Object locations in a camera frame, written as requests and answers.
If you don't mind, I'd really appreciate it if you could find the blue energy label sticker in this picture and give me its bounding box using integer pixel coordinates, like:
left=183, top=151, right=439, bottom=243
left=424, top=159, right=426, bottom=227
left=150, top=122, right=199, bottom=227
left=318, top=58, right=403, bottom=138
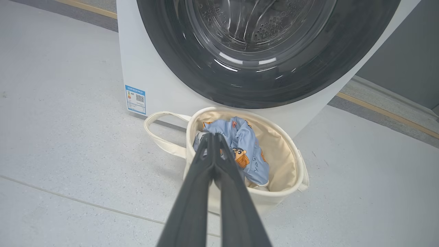
left=124, top=85, right=147, bottom=116

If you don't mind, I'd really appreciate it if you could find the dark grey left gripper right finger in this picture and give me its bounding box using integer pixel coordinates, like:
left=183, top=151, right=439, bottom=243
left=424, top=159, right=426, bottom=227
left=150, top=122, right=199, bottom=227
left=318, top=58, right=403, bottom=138
left=214, top=133, right=272, bottom=247

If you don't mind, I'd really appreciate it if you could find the black glass washing machine door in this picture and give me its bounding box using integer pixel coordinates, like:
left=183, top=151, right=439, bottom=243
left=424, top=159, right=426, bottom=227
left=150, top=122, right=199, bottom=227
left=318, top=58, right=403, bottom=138
left=137, top=0, right=401, bottom=109

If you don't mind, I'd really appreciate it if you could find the white washing machine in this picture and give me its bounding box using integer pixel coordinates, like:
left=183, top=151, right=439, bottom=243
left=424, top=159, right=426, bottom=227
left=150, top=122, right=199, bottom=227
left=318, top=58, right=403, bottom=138
left=116, top=0, right=422, bottom=138

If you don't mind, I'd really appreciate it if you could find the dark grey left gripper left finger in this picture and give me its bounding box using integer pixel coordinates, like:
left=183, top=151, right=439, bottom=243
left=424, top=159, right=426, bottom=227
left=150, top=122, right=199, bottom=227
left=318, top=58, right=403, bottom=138
left=156, top=133, right=215, bottom=247

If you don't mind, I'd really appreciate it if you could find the cream canvas laundry basket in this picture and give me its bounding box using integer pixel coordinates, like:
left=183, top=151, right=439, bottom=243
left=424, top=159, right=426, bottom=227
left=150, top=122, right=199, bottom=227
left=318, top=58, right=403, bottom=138
left=144, top=106, right=310, bottom=215

